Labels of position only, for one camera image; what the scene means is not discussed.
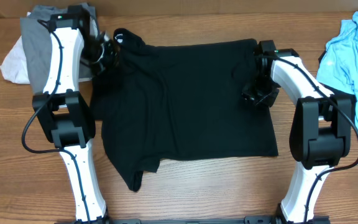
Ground black t-shirt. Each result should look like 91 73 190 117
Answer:
90 28 278 192

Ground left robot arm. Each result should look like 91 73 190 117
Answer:
30 5 117 223

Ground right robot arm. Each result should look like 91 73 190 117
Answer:
242 40 352 223

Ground folded grey shorts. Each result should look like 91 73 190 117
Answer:
19 2 99 96

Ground black garment under blue shirt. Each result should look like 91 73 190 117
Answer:
318 50 354 97

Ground white cloth under shorts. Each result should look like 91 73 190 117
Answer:
0 12 91 85

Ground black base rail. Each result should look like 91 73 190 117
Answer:
54 215 331 224

